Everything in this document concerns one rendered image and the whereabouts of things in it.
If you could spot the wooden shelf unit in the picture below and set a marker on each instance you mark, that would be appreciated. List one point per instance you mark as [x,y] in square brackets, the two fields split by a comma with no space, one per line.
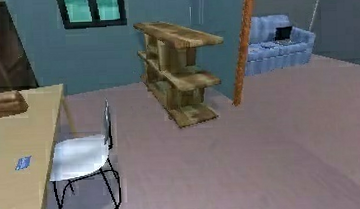
[178,76]

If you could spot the white chair with black legs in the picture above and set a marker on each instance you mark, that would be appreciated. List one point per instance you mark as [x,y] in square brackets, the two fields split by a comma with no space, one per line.
[79,156]

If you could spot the blue sofa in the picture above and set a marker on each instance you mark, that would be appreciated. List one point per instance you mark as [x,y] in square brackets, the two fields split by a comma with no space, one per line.
[279,49]

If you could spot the black laptop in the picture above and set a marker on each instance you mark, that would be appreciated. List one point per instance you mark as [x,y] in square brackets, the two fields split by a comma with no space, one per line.
[283,33]

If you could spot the small blue card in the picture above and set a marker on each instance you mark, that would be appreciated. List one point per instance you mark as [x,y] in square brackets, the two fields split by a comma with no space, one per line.
[23,162]

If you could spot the light wooden table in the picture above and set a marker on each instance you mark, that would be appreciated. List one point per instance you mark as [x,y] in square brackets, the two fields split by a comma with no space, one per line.
[19,154]

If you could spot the dark brown cupboard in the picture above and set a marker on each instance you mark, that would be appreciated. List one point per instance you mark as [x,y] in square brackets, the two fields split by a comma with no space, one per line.
[4,48]

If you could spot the orange wooden post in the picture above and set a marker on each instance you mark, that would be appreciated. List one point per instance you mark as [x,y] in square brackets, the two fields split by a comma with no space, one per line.
[242,47]

